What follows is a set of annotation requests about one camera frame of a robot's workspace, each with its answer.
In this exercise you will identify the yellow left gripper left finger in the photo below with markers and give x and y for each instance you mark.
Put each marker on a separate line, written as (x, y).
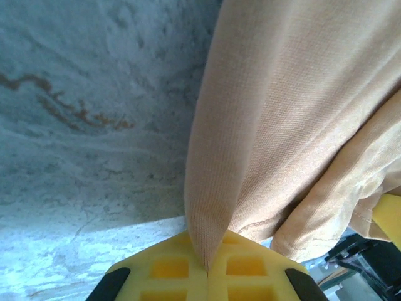
(163, 272)

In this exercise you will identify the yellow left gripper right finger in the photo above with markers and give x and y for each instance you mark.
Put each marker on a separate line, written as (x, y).
(250, 272)

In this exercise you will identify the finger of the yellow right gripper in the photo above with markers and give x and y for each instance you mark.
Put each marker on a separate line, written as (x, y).
(390, 216)

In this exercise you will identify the orange printed t-shirt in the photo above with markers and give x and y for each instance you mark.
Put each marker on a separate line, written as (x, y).
(282, 109)

